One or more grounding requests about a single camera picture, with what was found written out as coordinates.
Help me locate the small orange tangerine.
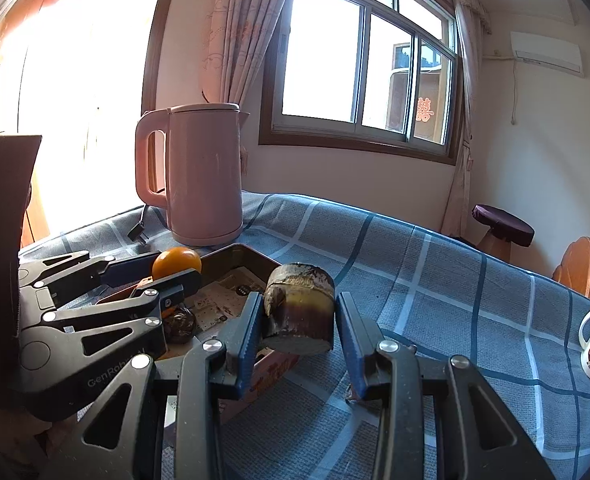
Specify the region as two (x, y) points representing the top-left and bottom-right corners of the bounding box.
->
(151, 246), (202, 281)

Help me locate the dark round water chestnut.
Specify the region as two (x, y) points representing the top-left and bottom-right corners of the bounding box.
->
(161, 304), (196, 344)

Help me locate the pink metal tin box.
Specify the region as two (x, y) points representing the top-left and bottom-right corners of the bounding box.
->
(94, 242), (302, 426)

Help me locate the blue plaid tablecloth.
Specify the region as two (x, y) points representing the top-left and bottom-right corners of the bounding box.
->
(18, 190), (590, 480)

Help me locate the pink electric kettle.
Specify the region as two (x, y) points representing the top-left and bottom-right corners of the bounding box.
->
(135, 103), (247, 247)

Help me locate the purple cushioned stool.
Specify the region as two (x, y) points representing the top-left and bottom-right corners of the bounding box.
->
(472, 204), (534, 263)

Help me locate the pink curtain right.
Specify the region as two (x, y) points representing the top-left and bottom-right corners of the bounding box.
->
(440, 0), (492, 237)

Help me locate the pink curtain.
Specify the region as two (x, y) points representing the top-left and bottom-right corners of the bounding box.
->
(440, 0), (492, 237)
(201, 0), (285, 104)

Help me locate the pink curtain left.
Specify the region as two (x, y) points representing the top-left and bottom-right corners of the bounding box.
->
(201, 0), (285, 104)

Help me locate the white air conditioner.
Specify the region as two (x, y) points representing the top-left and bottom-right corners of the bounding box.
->
(511, 32), (584, 77)

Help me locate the kettle black power cord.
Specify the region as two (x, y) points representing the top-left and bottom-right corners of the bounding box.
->
(126, 204), (169, 246)

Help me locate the window with brown frame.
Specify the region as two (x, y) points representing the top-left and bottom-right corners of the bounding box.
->
(258, 0), (461, 165)

